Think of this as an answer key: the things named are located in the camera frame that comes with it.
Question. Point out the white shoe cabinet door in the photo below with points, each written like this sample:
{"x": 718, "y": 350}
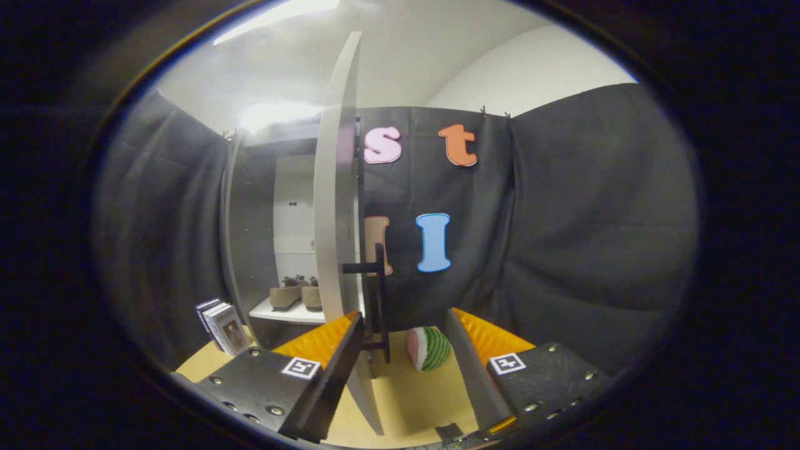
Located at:
{"x": 334, "y": 187}

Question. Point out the black backdrop cloth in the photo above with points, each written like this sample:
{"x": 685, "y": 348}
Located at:
{"x": 594, "y": 237}

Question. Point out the dark grey shoe cabinet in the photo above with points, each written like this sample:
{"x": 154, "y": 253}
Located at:
{"x": 250, "y": 237}

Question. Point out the dark blue book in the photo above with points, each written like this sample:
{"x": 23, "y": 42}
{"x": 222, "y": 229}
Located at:
{"x": 202, "y": 312}

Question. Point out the watermelon slice toy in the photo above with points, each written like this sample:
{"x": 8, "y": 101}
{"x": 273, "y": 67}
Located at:
{"x": 430, "y": 349}

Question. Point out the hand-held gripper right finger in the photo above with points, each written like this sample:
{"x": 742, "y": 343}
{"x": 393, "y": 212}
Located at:
{"x": 475, "y": 369}

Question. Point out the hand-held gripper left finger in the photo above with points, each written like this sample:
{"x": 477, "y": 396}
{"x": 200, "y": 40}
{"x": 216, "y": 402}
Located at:
{"x": 328, "y": 381}

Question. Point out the white illustrated book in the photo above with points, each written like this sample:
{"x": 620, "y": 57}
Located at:
{"x": 230, "y": 331}

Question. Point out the brown fuzzy shoe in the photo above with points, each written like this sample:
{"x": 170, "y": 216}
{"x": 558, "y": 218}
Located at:
{"x": 284, "y": 295}
{"x": 312, "y": 297}

